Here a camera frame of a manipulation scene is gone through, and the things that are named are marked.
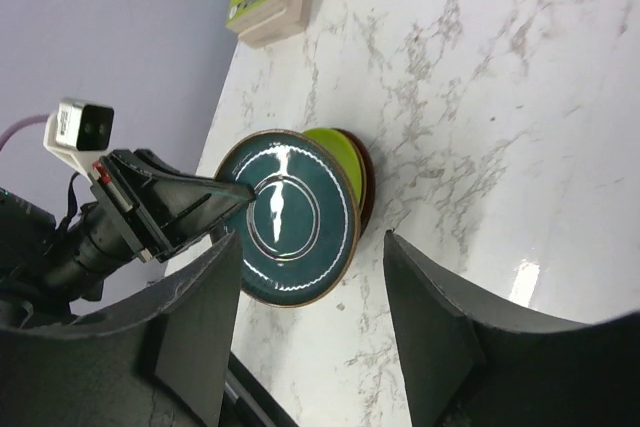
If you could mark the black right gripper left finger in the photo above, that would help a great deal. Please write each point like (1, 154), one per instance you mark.
(157, 358)

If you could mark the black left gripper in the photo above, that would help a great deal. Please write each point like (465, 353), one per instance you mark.
(143, 208)

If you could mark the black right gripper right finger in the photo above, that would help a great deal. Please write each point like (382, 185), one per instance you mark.
(472, 358)

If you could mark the dark green plate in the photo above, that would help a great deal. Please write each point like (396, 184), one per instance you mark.
(300, 231)

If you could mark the lime green plate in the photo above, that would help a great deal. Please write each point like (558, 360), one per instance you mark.
(347, 155)

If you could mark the red floral plate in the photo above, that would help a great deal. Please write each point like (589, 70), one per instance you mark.
(369, 182)

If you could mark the green box with wooden base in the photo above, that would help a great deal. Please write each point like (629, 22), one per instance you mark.
(259, 23)

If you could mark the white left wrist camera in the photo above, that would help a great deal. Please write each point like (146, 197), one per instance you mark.
(78, 133)

